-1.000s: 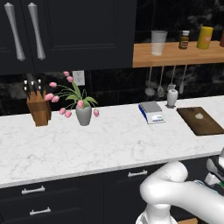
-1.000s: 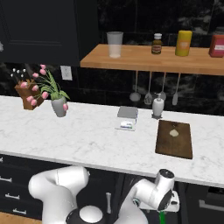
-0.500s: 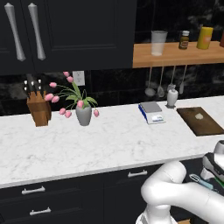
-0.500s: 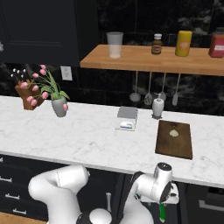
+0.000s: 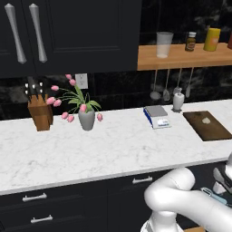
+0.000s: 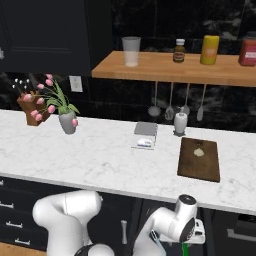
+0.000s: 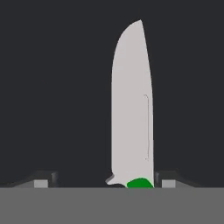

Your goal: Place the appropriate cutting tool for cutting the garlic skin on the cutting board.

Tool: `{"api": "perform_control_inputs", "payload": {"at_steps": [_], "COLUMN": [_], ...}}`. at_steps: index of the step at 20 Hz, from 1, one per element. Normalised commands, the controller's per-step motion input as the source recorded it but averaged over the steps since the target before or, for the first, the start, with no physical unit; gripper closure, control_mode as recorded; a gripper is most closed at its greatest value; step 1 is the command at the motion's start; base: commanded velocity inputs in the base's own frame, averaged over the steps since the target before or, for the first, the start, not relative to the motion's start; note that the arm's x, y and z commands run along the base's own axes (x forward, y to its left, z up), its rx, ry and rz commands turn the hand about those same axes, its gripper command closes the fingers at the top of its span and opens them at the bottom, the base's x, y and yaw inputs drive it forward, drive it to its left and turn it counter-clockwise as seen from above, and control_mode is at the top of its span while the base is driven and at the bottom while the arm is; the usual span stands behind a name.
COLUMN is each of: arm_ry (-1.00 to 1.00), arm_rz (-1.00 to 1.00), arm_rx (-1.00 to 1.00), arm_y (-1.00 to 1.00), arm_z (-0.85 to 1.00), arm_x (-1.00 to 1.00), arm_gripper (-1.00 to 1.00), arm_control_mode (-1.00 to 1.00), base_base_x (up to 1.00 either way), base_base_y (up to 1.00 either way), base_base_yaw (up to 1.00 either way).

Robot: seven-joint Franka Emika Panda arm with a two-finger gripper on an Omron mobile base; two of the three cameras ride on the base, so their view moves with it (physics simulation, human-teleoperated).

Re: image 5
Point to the dark red jar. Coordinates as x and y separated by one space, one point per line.
230 40

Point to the dark wooden cutting board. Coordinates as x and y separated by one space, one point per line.
208 130

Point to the brown spice bottle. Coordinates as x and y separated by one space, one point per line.
190 43

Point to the white kitchen scale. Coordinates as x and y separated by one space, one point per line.
157 116

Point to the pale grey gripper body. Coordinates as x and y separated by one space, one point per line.
222 178

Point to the hanging silver spatula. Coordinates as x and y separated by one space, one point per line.
166 95

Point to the grey vase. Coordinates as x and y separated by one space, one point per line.
86 119

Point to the white soap dispenser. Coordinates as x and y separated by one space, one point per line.
178 101

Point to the dark cupboard door, wide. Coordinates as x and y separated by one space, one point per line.
87 33

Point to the hanging silver turner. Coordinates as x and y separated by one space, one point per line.
188 90

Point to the hanging silver ladle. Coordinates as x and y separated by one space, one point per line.
155 95

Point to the hanging silver spoon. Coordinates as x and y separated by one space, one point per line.
177 89

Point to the yellow canister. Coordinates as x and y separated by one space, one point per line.
211 39

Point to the white wall socket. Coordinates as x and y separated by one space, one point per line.
81 81

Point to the clear glass cup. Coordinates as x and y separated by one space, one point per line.
164 45

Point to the dark cupboard door, narrow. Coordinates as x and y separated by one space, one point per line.
6 68

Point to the pink tulips bunch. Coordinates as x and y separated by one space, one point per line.
79 98

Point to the dark drawer front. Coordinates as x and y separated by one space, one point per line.
127 188
66 193
69 217

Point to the wooden wall shelf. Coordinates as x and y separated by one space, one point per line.
181 59

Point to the wooden knife block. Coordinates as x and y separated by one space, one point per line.
40 116

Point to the white garlic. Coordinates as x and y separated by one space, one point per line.
206 120

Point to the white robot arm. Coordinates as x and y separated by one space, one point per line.
172 196

